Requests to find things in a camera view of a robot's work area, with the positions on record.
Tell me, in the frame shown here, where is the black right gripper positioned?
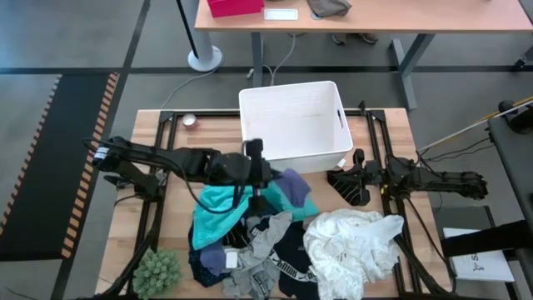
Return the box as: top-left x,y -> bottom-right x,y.
328,148 -> 391,208

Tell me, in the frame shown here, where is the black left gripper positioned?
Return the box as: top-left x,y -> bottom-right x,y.
207,138 -> 281,213

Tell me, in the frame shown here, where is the black striped sock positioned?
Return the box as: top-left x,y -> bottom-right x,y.
227,216 -> 251,248
326,168 -> 371,208

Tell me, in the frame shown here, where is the purple cloth item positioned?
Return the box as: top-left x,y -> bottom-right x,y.
274,168 -> 312,208
199,241 -> 228,277

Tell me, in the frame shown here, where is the light grey garment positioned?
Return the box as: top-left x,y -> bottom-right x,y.
243,211 -> 293,272

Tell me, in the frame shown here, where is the white perforated plastic basket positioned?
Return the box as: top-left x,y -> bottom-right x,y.
238,80 -> 354,175

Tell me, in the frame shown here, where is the teal towel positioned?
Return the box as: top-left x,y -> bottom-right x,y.
192,178 -> 320,251

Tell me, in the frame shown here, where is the white lace garment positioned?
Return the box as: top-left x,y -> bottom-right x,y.
302,207 -> 405,300

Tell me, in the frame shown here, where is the navy dotted garment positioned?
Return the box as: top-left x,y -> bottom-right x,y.
187,202 -> 274,288

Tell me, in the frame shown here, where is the white rod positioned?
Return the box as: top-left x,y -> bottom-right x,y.
417,101 -> 533,153

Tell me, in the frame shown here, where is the grey pole with round base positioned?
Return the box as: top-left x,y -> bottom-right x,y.
177,0 -> 224,73

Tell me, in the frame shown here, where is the green artificial plant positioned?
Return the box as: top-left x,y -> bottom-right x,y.
132,247 -> 183,300

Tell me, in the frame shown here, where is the wooden-top desk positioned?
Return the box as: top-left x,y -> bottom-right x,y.
194,0 -> 533,112

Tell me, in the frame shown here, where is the black flat bar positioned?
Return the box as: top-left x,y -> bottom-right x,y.
440,219 -> 533,258

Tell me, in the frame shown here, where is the white tablet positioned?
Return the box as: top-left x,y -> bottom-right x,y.
263,7 -> 299,22

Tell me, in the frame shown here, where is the white printed paper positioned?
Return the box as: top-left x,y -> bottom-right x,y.
442,227 -> 516,283

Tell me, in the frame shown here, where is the grey cloth bundle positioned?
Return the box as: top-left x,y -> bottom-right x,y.
306,0 -> 353,18

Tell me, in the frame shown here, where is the red box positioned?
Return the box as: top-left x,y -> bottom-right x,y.
207,0 -> 266,18

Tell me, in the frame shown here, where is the yellow stick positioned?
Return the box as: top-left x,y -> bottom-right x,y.
478,95 -> 533,124

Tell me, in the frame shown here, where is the black round clamp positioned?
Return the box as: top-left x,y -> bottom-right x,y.
498,98 -> 533,135

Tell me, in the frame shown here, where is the black orange-striped floor mat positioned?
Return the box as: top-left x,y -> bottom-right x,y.
0,72 -> 121,262

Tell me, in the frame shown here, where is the black aluminium table frame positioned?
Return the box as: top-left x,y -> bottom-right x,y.
78,99 -> 459,300

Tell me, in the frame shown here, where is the white floor cable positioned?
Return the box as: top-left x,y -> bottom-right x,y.
269,32 -> 297,88
160,66 -> 222,110

